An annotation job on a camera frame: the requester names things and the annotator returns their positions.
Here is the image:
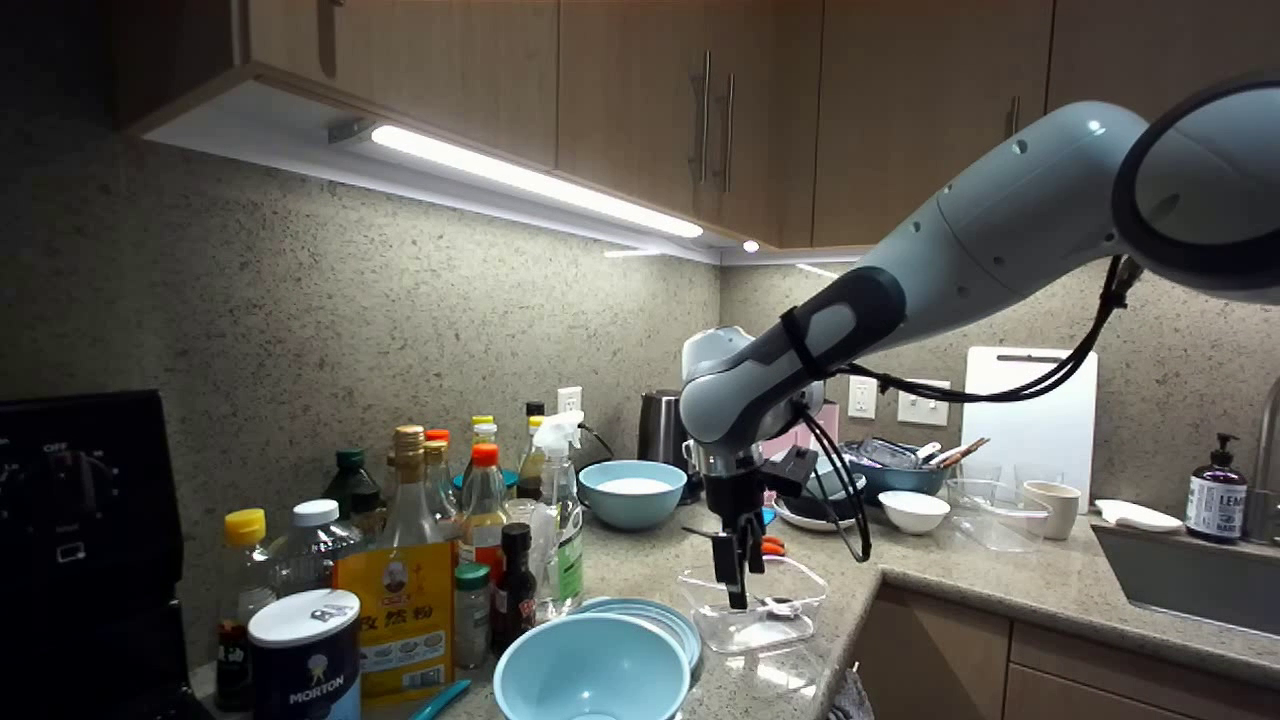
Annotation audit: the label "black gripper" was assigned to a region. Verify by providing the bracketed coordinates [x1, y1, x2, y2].
[698, 455, 776, 612]

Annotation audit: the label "metal spoon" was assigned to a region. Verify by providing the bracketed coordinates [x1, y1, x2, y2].
[742, 593, 821, 630]

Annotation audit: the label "black bowl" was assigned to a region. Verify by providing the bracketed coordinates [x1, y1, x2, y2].
[768, 446, 870, 524]

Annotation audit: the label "light blue bowl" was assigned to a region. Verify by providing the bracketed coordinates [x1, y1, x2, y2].
[490, 609, 696, 720]
[577, 455, 692, 536]

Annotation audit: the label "white bowl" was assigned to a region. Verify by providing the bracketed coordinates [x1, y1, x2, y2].
[874, 490, 954, 541]

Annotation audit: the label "wooden spoon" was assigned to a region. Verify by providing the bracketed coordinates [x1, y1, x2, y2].
[931, 432, 997, 478]

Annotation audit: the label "clear plastic container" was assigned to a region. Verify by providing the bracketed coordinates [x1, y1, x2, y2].
[675, 565, 836, 711]

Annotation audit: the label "pink knife block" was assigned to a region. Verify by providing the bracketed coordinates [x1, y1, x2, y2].
[783, 395, 847, 464]

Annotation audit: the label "black steel kettle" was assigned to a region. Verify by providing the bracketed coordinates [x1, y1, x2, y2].
[635, 387, 692, 473]

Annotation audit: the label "clear spray bottle green label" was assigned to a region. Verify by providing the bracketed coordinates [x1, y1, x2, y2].
[532, 408, 592, 618]

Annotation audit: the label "large dark blue dish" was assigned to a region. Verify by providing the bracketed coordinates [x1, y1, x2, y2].
[838, 440, 954, 501]

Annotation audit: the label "small dark sauce bottle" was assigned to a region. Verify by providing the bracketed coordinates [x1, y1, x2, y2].
[488, 521, 540, 658]

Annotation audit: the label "clear glass container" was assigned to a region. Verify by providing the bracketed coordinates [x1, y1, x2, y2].
[951, 464, 1053, 553]

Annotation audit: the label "small green capped jar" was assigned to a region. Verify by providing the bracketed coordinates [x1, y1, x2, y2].
[453, 559, 496, 680]

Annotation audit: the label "under-cabinet light strip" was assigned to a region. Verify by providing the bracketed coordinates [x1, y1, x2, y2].
[728, 236, 870, 284]
[322, 116, 712, 249]

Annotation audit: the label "beige cup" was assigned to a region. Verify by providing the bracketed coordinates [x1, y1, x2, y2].
[1020, 478, 1088, 546]

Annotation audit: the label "white cutting board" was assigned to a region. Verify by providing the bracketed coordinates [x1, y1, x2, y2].
[960, 339, 1105, 510]

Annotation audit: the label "bottle with orange cap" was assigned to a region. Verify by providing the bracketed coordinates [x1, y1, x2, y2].
[423, 424, 461, 529]

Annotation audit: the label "teal flat utensil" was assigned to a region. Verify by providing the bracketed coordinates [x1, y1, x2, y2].
[407, 676, 480, 720]

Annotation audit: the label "wooden lower cabinets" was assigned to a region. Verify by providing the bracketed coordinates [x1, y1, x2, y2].
[847, 576, 1280, 720]

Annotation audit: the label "wooden cabinets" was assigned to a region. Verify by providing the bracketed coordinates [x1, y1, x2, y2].
[847, 576, 1280, 720]
[113, 0, 1280, 259]

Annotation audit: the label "amber oil bottle yellow label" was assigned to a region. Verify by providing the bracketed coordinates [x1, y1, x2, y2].
[332, 424, 461, 720]

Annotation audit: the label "white folded cloth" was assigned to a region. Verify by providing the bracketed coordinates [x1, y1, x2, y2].
[1091, 496, 1188, 541]

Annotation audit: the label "dark green glass bottle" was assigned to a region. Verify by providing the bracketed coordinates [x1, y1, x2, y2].
[322, 447, 393, 541]

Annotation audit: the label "clear bottle white cap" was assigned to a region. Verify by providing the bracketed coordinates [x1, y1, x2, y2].
[279, 496, 361, 609]

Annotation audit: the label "steel sink basin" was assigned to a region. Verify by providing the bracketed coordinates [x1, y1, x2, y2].
[1091, 517, 1280, 639]

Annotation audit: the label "blue white salt canister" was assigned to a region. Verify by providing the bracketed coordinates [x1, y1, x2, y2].
[249, 589, 367, 720]

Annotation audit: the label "dark soap pump bottle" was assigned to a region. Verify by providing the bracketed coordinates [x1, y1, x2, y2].
[1181, 432, 1254, 550]

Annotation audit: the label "dark bottle yellow screw cap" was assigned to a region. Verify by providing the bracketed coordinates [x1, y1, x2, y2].
[217, 506, 279, 711]

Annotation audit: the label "metal faucet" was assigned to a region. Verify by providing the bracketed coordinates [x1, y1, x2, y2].
[1252, 377, 1280, 511]

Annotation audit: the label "wooden upper cabinets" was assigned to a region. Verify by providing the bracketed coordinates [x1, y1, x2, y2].
[113, 0, 1280, 259]

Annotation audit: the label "black coffee machine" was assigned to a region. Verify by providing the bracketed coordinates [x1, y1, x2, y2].
[0, 387, 193, 720]

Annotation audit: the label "white wall switch plate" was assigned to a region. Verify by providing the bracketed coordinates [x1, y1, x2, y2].
[893, 377, 954, 432]

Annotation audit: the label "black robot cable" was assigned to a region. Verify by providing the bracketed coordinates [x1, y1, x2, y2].
[776, 253, 1150, 570]

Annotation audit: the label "metal cabinet handle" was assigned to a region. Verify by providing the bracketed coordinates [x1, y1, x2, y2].
[686, 74, 716, 197]

